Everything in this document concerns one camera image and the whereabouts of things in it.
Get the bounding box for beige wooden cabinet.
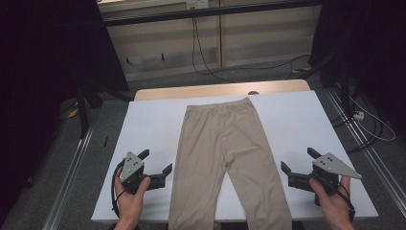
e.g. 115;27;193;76
97;0;322;82

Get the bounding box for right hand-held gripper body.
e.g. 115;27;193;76
287;152;363;205

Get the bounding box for white wall socket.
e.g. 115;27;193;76
186;0;210;10

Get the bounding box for black metal stand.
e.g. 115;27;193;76
300;51;352;118
76;80;135;139

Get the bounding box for white cable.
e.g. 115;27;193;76
348;95;396;143

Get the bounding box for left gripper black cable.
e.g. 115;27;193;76
110;159;126;219

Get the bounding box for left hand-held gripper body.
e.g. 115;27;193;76
119;151;167;195

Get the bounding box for person's right hand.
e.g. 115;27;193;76
309;175;355;230

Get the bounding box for black hanging cable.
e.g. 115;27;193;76
191;16;228;83
192;16;312;81

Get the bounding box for white table board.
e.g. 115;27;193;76
91;90;379;223

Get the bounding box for black floor cables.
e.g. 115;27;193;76
329;104;384;154

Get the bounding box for black curtain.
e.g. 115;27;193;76
309;0;406;135
0;0;130;219

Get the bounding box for person's left hand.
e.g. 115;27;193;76
114;167;151;230

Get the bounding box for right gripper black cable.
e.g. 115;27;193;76
336;181;356;223

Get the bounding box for black horizontal bar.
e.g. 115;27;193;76
103;0;324;27

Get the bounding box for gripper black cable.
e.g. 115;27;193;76
110;159;126;219
336;181;356;223

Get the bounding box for beige pants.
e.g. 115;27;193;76
168;97;293;230

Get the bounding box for aluminium floor rail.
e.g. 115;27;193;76
325;89;406;210
41;126;95;230

